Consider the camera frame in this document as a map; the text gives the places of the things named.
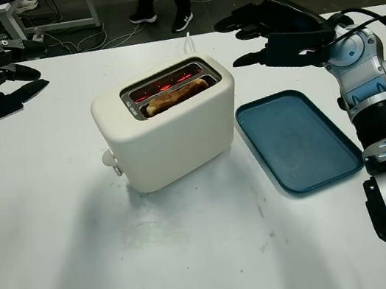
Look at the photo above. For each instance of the white two-slot toaster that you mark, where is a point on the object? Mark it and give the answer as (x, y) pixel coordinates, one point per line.
(170, 144)

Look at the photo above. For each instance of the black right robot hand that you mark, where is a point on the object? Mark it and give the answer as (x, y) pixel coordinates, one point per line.
(293, 14)

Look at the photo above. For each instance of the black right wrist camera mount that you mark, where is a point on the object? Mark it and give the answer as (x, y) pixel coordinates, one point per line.
(292, 48)

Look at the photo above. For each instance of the white sneaker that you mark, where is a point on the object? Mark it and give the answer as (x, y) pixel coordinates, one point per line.
(28, 4)

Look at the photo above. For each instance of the dark blue plastic tray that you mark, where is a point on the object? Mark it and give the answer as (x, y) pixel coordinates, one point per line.
(293, 141)

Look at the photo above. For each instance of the browned toast slice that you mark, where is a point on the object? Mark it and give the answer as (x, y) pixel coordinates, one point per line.
(173, 97)

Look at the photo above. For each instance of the white power strip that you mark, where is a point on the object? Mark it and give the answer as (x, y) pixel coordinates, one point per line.
(39, 37)

